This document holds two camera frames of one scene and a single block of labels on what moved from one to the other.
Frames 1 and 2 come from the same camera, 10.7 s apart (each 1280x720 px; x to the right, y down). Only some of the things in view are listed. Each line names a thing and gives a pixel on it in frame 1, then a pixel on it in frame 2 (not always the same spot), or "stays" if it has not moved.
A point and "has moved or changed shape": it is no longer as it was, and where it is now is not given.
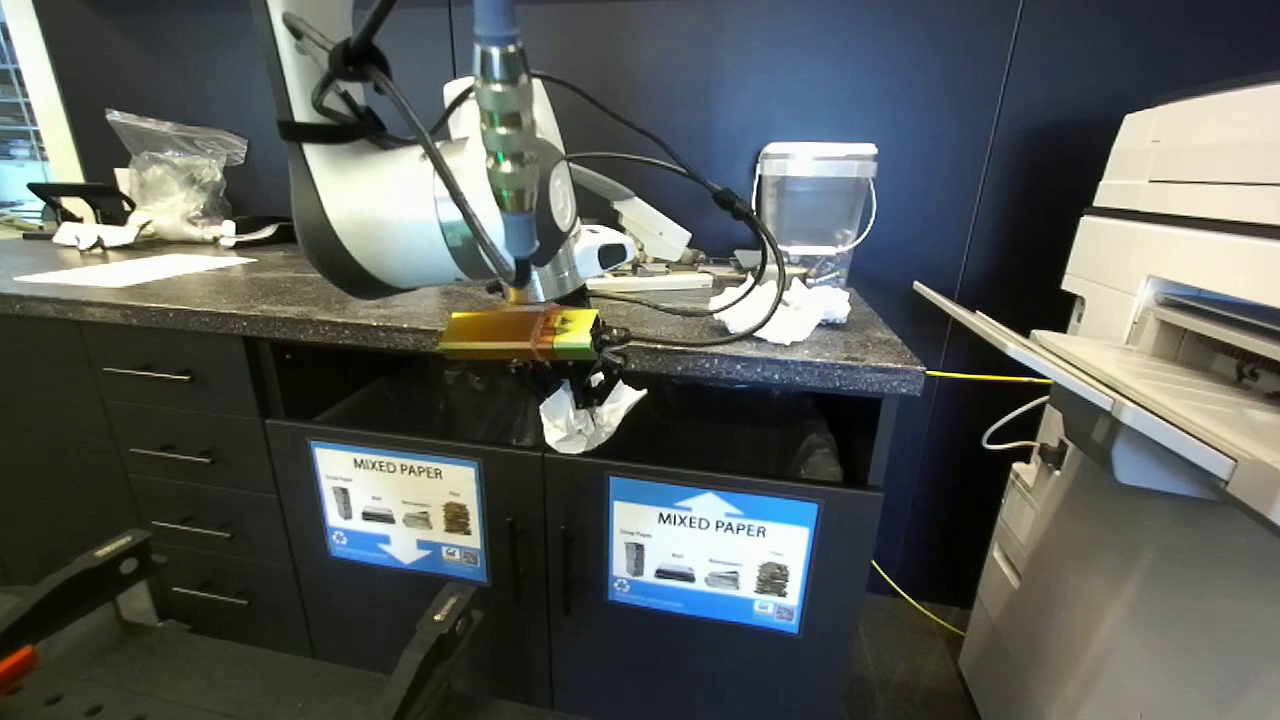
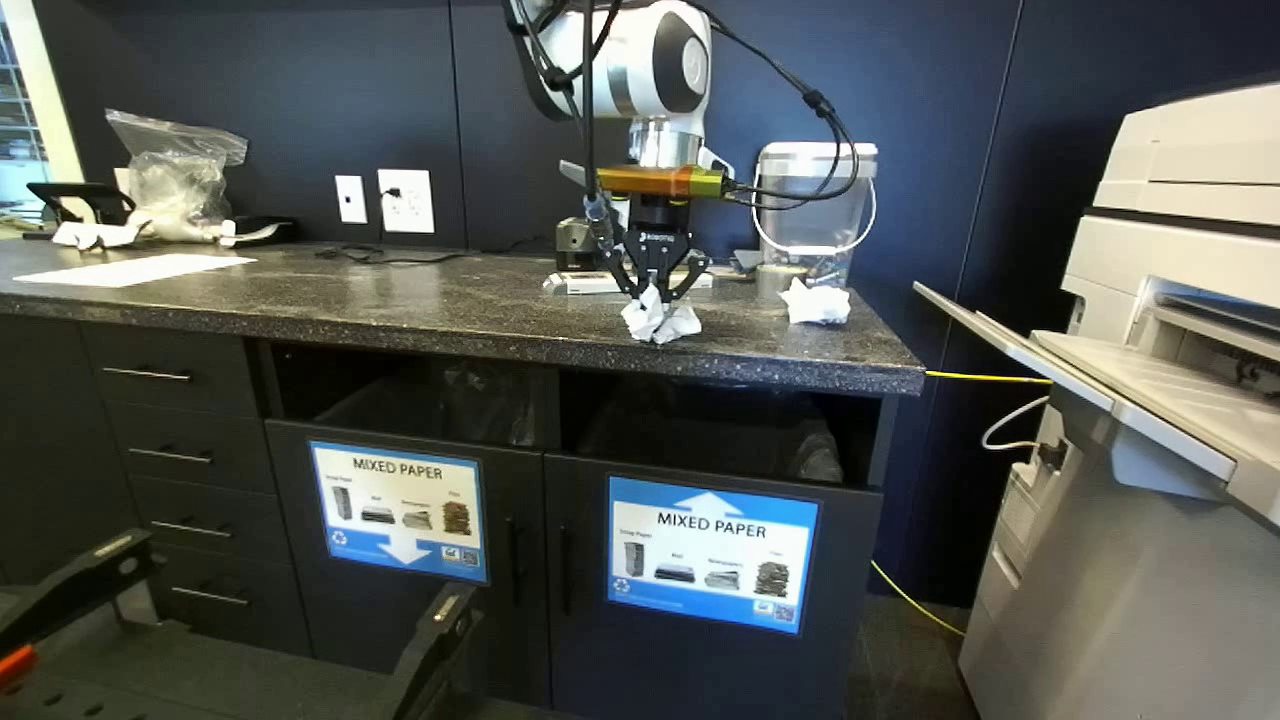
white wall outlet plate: [406, 201] stays
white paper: [803, 315] has moved or changed shape
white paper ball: [574, 430] to [656, 323]
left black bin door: [386, 523] stays
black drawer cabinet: [194, 468] stays
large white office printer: [1132, 566] stays
